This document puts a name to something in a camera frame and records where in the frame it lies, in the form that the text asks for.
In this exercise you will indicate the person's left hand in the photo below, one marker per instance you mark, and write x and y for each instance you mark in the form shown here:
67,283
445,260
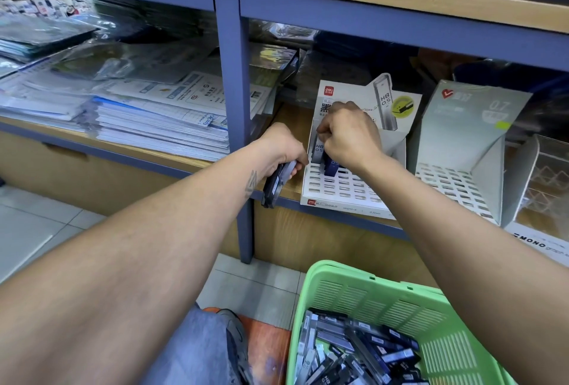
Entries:
280,149

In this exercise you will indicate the person's right hand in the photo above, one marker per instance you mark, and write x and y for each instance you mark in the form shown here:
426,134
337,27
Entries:
351,136

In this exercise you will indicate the white display box red label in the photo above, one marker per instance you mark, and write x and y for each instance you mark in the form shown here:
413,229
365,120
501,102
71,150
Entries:
342,192

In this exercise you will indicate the pale green display box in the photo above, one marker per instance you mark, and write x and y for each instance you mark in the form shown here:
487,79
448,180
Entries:
471,127

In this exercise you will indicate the green plastic basket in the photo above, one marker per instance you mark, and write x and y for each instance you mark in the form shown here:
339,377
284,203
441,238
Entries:
391,287

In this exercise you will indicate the clear plastic display box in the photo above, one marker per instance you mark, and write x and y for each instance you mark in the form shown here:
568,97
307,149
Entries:
542,193

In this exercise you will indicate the pile of lead cases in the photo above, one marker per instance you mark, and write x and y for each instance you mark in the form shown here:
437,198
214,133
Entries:
356,353

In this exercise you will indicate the person's left forearm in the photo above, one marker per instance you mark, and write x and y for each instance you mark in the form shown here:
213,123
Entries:
124,282

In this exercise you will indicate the person's right forearm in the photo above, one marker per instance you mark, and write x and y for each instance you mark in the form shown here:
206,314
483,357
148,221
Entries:
480,282

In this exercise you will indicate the stack of wrapped paper packs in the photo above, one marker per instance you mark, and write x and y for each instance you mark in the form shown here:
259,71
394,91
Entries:
142,105

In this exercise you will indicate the grey sneaker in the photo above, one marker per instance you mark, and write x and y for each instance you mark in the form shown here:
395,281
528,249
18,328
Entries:
238,349

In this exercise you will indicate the colourful printed mat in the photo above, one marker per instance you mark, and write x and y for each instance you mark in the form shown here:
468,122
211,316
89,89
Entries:
271,353

